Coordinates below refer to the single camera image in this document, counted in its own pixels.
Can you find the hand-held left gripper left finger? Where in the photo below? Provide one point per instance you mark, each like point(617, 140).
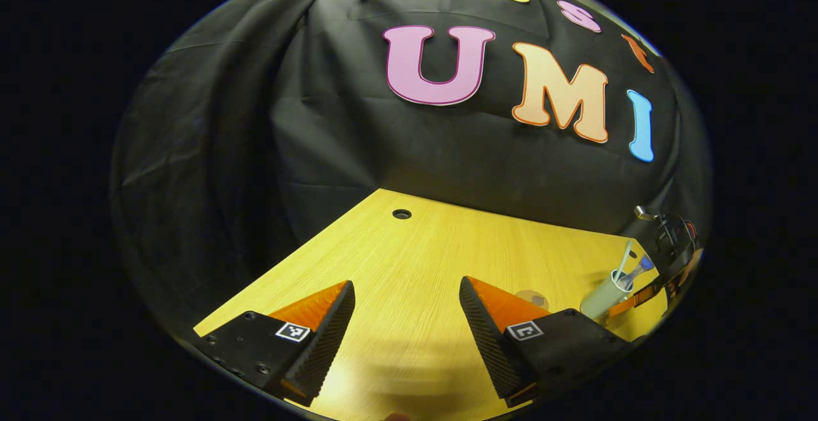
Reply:
point(332, 338)

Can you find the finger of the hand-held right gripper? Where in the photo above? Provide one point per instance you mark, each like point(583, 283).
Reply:
point(636, 299)

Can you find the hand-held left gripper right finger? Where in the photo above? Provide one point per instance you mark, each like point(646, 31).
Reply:
point(486, 338)

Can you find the mint green toothbrush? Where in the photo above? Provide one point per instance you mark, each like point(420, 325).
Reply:
point(625, 256)

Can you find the round brown coaster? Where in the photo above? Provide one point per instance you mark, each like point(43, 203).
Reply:
point(533, 296)

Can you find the wooden desktop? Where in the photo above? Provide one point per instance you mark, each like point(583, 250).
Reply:
point(409, 261)

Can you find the black backdrop cloth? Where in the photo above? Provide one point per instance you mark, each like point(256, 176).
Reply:
point(332, 140)

